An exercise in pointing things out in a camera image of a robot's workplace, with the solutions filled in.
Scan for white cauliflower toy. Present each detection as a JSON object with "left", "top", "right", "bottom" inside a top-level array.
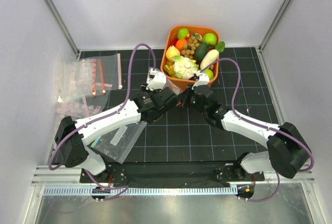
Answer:
[{"left": 172, "top": 56, "right": 199, "bottom": 80}]

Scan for orange zipper clear bag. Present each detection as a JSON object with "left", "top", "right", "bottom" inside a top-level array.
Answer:
[{"left": 163, "top": 75, "right": 183, "bottom": 95}]

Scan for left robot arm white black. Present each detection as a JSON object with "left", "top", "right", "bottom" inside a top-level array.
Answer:
[{"left": 48, "top": 87, "right": 179, "bottom": 183}]

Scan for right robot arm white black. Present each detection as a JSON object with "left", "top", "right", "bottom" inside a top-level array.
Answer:
[{"left": 180, "top": 85, "right": 311, "bottom": 180}]

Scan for blue zipper clear bag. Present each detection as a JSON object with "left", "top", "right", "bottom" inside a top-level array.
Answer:
[{"left": 90, "top": 121, "right": 147, "bottom": 164}]

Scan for red zipper clear bag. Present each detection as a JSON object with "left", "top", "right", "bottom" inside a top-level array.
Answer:
[{"left": 91, "top": 58, "right": 106, "bottom": 96}]

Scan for orange plastic basket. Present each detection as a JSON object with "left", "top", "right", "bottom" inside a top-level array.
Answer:
[{"left": 160, "top": 25, "right": 221, "bottom": 98}]

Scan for green pear toy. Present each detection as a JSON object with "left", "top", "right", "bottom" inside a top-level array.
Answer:
[{"left": 204, "top": 69, "right": 214, "bottom": 80}]

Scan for yellow banana bunch toy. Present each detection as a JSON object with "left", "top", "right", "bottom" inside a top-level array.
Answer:
[{"left": 163, "top": 64, "right": 175, "bottom": 77}]

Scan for white radish toy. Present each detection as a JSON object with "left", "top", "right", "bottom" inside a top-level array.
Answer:
[{"left": 200, "top": 49, "right": 219, "bottom": 70}]

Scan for black grid mat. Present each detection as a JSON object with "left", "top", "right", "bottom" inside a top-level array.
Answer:
[{"left": 49, "top": 47, "right": 296, "bottom": 163}]

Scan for dark green avocado toy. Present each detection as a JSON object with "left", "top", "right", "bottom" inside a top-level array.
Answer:
[{"left": 194, "top": 42, "right": 208, "bottom": 62}]

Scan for brown longan bunch toy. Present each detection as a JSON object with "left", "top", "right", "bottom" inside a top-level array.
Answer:
[{"left": 181, "top": 36, "right": 201, "bottom": 60}]

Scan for yellow lemon toy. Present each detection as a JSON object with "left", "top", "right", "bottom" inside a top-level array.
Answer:
[{"left": 165, "top": 46, "right": 181, "bottom": 63}]

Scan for orange fruit toy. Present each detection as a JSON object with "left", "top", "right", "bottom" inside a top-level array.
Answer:
[{"left": 175, "top": 39, "right": 187, "bottom": 51}]

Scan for green apple toy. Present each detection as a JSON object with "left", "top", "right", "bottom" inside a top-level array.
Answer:
[{"left": 202, "top": 33, "right": 218, "bottom": 47}]

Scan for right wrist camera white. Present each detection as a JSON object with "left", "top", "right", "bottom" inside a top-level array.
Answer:
[{"left": 192, "top": 71, "right": 210, "bottom": 88}]

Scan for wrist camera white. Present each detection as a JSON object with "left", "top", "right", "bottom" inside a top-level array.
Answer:
[
  {"left": 146, "top": 67, "right": 167, "bottom": 91},
  {"left": 192, "top": 71, "right": 210, "bottom": 88}
]

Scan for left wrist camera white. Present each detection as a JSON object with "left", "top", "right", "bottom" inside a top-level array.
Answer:
[{"left": 146, "top": 67, "right": 167, "bottom": 91}]

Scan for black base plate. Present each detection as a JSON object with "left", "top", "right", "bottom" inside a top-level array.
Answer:
[{"left": 93, "top": 161, "right": 265, "bottom": 184}]

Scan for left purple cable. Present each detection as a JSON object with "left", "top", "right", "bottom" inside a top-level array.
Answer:
[{"left": 48, "top": 43, "right": 158, "bottom": 201}]

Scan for purple cable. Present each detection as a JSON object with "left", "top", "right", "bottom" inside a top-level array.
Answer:
[
  {"left": 48, "top": 43, "right": 158, "bottom": 201},
  {"left": 198, "top": 58, "right": 316, "bottom": 203}
]

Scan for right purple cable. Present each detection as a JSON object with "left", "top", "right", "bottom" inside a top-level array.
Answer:
[{"left": 198, "top": 58, "right": 316, "bottom": 203}]

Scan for grey slotted cable duct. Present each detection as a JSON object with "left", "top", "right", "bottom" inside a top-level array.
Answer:
[{"left": 43, "top": 185, "right": 238, "bottom": 196}]

